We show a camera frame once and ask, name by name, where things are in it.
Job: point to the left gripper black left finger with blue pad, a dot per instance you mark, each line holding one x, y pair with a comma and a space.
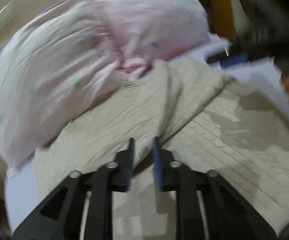
81, 205

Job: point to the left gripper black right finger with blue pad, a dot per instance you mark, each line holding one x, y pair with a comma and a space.
208, 207

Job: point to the wooden orange white headboard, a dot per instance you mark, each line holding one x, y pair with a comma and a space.
220, 17

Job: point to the white bed sheet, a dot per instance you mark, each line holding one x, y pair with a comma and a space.
21, 191

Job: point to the beige cable knit sweater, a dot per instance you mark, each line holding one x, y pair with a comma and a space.
206, 119

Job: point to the pink floral pillow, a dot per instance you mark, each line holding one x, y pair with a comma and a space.
76, 52

